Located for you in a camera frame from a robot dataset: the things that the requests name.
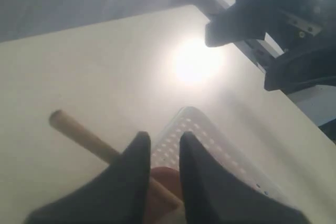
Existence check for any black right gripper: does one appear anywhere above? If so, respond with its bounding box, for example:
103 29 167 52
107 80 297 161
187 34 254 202
205 0 335 57

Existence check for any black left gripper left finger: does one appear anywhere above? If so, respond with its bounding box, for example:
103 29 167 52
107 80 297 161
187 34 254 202
25 132 151 223

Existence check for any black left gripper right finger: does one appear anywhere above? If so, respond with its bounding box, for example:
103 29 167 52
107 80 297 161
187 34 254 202
179 132 309 223

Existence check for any white perforated plastic basket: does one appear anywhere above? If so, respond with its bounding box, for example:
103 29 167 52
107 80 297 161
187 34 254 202
146 106 287 224

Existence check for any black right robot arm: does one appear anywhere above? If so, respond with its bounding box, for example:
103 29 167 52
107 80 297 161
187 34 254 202
205 0 335 93

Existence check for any brown wooden plate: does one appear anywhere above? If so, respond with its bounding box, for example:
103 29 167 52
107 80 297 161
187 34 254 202
144 167 183 223

